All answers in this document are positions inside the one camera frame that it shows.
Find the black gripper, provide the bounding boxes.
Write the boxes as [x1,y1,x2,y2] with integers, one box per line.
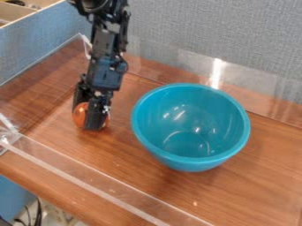
[72,73,118,131]

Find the brown white toy mushroom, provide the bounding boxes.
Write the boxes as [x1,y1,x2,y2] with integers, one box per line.
[72,102,110,130]

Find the blue plastic bowl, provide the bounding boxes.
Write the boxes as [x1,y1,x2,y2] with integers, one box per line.
[131,83,251,172]

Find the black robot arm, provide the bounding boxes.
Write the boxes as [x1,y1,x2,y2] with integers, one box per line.
[67,0,131,130]

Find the clear acrylic left barrier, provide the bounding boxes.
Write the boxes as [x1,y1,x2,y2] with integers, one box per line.
[0,33,83,87]

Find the clear acrylic barrier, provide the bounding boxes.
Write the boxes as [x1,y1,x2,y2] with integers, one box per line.
[126,35,302,128]
[0,33,83,87]
[0,113,214,226]

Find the clear acrylic front barrier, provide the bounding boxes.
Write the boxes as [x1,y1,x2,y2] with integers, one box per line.
[0,113,214,226]

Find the wooden shelf box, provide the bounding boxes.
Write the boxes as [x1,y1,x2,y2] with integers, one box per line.
[0,0,64,29]

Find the clear acrylic back barrier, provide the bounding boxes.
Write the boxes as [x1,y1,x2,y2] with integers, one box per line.
[126,35,302,128]

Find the clear acrylic corner bracket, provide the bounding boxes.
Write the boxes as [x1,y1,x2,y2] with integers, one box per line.
[80,34,92,60]

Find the black cables under table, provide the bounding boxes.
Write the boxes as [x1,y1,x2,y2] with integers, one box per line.
[0,197,44,226]

